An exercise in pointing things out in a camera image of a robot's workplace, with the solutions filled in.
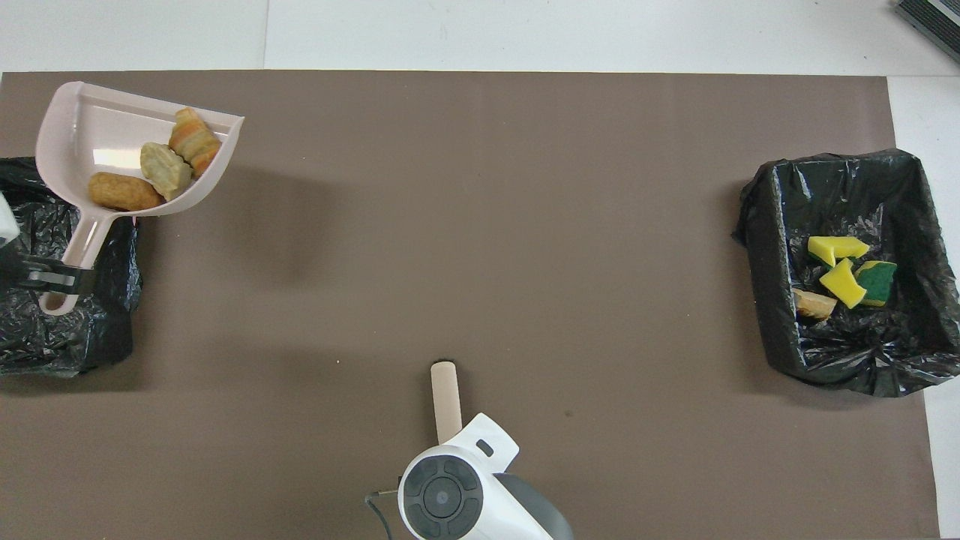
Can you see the pink plastic dustpan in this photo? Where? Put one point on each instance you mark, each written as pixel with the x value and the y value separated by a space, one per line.
pixel 97 127

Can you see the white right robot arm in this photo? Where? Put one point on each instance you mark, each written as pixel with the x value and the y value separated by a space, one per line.
pixel 465 495

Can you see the green and yellow sponge piece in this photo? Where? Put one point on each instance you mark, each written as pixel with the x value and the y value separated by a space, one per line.
pixel 879 281
pixel 844 285

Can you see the orange striped bread piece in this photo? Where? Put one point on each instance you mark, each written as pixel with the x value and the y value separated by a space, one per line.
pixel 193 141

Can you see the beige sponge chunk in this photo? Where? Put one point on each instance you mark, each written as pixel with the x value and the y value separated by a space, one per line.
pixel 814 304

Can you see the pink hand brush black bristles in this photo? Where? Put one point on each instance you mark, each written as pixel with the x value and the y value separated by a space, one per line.
pixel 445 401

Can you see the brown table mat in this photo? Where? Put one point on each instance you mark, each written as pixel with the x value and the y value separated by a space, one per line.
pixel 480 262

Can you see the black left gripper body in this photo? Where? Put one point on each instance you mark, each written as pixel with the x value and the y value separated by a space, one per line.
pixel 13 271

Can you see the yellow notched sponge piece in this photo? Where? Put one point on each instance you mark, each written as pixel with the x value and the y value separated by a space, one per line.
pixel 836 247

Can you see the dark ribbed panel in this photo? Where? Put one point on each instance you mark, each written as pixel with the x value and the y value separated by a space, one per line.
pixel 937 19

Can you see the pale yellow food piece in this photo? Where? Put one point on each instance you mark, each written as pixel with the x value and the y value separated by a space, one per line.
pixel 166 171

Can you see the bin lined with black bag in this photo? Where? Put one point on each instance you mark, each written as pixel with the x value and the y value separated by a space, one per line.
pixel 82 337
pixel 772 300

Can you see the golden brown nugget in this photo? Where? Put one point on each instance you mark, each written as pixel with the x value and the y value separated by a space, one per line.
pixel 124 192

